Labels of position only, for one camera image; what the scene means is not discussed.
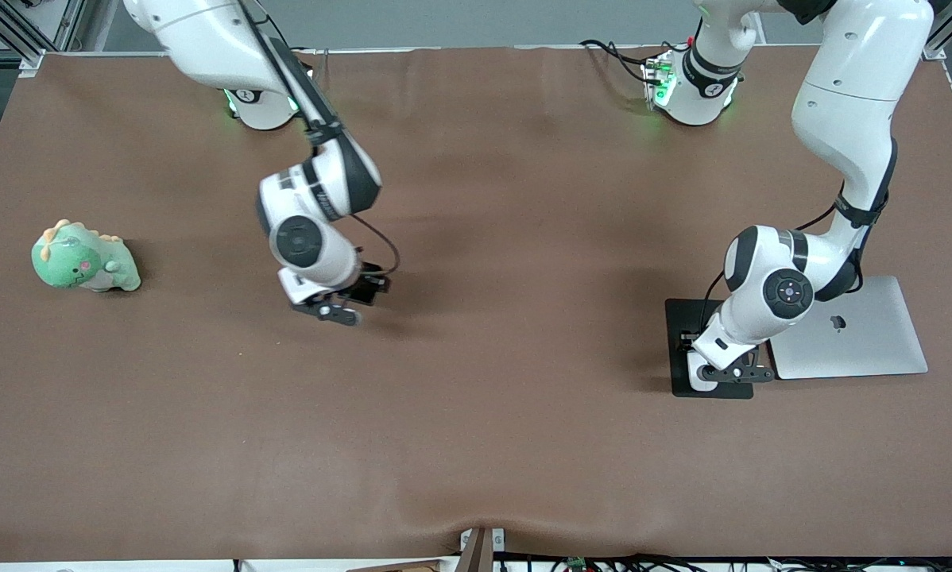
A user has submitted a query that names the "white computer mouse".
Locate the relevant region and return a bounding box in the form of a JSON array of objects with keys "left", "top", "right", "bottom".
[{"left": 686, "top": 350, "right": 720, "bottom": 394}]

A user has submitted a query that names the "black mouse pad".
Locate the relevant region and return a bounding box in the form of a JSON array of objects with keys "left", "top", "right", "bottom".
[{"left": 664, "top": 297, "right": 755, "bottom": 400}]

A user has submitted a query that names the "silver closed laptop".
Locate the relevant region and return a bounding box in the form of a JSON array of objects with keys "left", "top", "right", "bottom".
[{"left": 764, "top": 275, "right": 930, "bottom": 381}]

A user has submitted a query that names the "brown table cover mat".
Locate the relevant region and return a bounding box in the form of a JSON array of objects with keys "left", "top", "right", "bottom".
[{"left": 0, "top": 45, "right": 952, "bottom": 562}]

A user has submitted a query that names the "green dinosaur plush toy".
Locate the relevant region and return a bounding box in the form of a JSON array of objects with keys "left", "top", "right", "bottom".
[{"left": 31, "top": 219, "right": 142, "bottom": 293}]

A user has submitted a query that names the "brown wooden board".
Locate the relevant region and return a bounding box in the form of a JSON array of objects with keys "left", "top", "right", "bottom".
[{"left": 346, "top": 559, "right": 462, "bottom": 572}]

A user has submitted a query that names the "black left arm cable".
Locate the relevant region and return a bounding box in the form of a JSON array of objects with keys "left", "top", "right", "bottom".
[{"left": 702, "top": 137, "right": 900, "bottom": 334}]

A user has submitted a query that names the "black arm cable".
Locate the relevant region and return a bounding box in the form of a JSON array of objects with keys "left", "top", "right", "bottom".
[
  {"left": 238, "top": 0, "right": 402, "bottom": 277},
  {"left": 702, "top": 137, "right": 900, "bottom": 334}
]

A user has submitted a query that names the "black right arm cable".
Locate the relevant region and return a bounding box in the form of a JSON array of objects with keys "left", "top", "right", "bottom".
[{"left": 238, "top": 0, "right": 402, "bottom": 277}]

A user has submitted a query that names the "metal table edge bracket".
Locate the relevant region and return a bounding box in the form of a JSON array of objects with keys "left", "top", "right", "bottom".
[{"left": 459, "top": 527, "right": 506, "bottom": 572}]

